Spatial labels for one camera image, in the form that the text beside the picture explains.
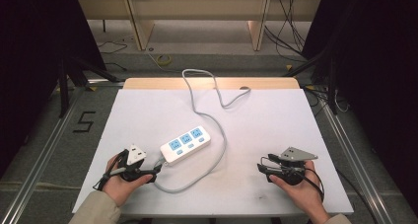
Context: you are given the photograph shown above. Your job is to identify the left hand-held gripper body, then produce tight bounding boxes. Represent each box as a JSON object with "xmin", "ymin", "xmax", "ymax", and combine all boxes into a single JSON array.
[{"xmin": 116, "ymin": 143, "xmax": 158, "ymax": 184}]

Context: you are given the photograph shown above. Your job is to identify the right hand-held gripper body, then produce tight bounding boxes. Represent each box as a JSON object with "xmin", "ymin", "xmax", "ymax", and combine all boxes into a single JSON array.
[{"xmin": 267, "ymin": 146, "xmax": 319, "ymax": 187}]

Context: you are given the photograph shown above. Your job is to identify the white power strip blue sockets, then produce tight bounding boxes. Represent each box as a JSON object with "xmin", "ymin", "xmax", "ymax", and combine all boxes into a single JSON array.
[{"xmin": 160, "ymin": 125, "xmax": 212, "ymax": 167}]

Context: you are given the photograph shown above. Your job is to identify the grey power strip cable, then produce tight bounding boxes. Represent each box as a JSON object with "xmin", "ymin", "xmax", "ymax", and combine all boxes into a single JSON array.
[{"xmin": 153, "ymin": 68, "xmax": 252, "ymax": 194}]

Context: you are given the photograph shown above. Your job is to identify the person's left hand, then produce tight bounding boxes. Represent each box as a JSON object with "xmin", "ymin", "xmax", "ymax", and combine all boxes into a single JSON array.
[{"xmin": 103, "ymin": 153, "xmax": 154, "ymax": 208}]

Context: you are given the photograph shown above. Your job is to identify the person's right hand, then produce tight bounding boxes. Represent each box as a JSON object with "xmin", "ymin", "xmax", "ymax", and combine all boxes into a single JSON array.
[{"xmin": 268, "ymin": 160, "xmax": 325, "ymax": 216}]

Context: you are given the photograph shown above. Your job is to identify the white board table cover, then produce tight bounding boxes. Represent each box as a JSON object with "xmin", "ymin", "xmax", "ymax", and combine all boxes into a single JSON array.
[{"xmin": 71, "ymin": 88, "xmax": 355, "ymax": 218}]

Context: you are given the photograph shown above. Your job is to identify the black metal stand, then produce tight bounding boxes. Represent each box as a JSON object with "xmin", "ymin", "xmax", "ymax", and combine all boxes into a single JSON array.
[
  {"xmin": 283, "ymin": 47, "xmax": 340, "ymax": 115},
  {"xmin": 56, "ymin": 54, "xmax": 122, "ymax": 119}
]

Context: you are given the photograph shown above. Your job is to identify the yellow tape roll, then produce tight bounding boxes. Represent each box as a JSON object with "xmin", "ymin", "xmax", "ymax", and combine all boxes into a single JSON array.
[{"xmin": 155, "ymin": 53, "xmax": 173, "ymax": 67}]

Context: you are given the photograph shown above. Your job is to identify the dark curtain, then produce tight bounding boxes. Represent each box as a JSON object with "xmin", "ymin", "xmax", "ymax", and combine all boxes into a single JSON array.
[
  {"xmin": 0, "ymin": 0, "xmax": 108, "ymax": 173},
  {"xmin": 301, "ymin": 0, "xmax": 418, "ymax": 217}
]

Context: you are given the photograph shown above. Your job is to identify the light wooden desk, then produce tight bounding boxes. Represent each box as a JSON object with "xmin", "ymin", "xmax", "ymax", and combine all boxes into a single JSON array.
[{"xmin": 75, "ymin": 0, "xmax": 323, "ymax": 52}]

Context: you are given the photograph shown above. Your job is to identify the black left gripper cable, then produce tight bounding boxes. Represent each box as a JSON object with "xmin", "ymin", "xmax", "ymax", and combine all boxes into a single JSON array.
[{"xmin": 92, "ymin": 149, "xmax": 130, "ymax": 191}]

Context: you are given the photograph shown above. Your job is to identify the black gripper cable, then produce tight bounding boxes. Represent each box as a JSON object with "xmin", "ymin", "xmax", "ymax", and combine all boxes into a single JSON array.
[
  {"xmin": 295, "ymin": 166, "xmax": 326, "ymax": 202},
  {"xmin": 92, "ymin": 149, "xmax": 130, "ymax": 191}
]

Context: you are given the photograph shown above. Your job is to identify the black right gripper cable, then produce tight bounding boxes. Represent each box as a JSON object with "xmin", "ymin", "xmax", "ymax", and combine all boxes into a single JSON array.
[{"xmin": 295, "ymin": 166, "xmax": 326, "ymax": 202}]

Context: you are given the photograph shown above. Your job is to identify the metal floor rail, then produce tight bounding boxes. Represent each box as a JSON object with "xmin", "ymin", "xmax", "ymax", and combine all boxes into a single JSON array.
[
  {"xmin": 0, "ymin": 84, "xmax": 92, "ymax": 224},
  {"xmin": 304, "ymin": 85, "xmax": 397, "ymax": 224}
]

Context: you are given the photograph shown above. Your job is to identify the black and white floor cables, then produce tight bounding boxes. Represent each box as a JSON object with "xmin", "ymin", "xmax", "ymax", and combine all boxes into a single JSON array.
[{"xmin": 303, "ymin": 85, "xmax": 350, "ymax": 117}]

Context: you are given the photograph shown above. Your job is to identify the thin black floor cable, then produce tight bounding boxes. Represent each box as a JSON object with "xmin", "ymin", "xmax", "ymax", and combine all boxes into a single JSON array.
[{"xmin": 97, "ymin": 39, "xmax": 129, "ymax": 56}]

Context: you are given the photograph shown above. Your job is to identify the bundle of black floor cables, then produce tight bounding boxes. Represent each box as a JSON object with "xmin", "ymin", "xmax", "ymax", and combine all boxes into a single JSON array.
[{"xmin": 263, "ymin": 0, "xmax": 309, "ymax": 63}]

